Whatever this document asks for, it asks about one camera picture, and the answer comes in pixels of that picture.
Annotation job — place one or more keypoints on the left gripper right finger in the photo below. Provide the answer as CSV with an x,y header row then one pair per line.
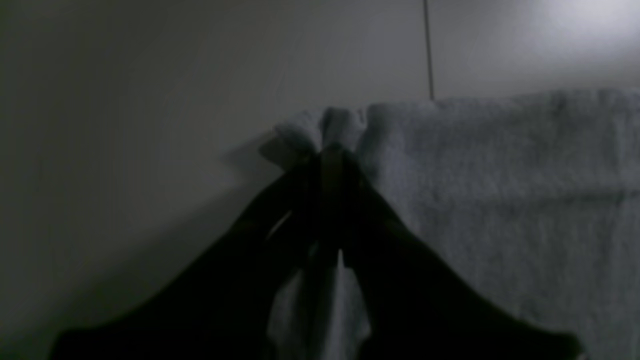
x,y
418,307

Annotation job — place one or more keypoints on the grey T-shirt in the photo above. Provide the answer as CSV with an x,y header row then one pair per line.
x,y
532,199

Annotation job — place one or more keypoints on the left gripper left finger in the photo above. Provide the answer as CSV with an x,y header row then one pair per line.
x,y
219,307

